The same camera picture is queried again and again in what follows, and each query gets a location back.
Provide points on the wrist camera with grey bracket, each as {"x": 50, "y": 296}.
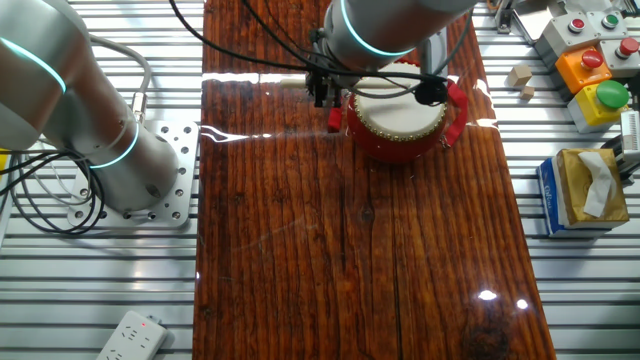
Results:
{"x": 431, "y": 92}

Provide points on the colour block patterned cloth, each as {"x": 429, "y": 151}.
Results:
{"x": 3, "y": 161}

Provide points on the orange box red button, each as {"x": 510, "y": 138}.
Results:
{"x": 580, "y": 72}

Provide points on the gold tissue box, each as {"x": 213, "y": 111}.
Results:
{"x": 570, "y": 195}

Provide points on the grey box small red button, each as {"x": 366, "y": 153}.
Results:
{"x": 567, "y": 35}

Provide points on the pale wooden drumstick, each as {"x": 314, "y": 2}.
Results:
{"x": 292, "y": 82}

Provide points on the glossy wood grain board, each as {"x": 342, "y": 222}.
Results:
{"x": 325, "y": 240}

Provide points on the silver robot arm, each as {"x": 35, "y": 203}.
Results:
{"x": 45, "y": 100}

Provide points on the blue and white tissue pack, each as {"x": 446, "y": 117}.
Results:
{"x": 547, "y": 200}

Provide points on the yellow box green button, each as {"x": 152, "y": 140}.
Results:
{"x": 595, "y": 112}

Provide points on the grey box green button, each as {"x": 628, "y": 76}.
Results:
{"x": 607, "y": 25}

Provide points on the white tissue sheet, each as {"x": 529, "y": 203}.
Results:
{"x": 600, "y": 185}

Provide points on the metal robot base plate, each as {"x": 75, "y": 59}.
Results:
{"x": 185, "y": 150}

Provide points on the red drum with white skin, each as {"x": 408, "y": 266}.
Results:
{"x": 395, "y": 115}

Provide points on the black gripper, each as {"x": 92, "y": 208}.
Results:
{"x": 322, "y": 62}

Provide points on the white power strip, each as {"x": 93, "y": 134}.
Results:
{"x": 132, "y": 340}

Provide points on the grey box large red button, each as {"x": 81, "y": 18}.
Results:
{"x": 625, "y": 55}

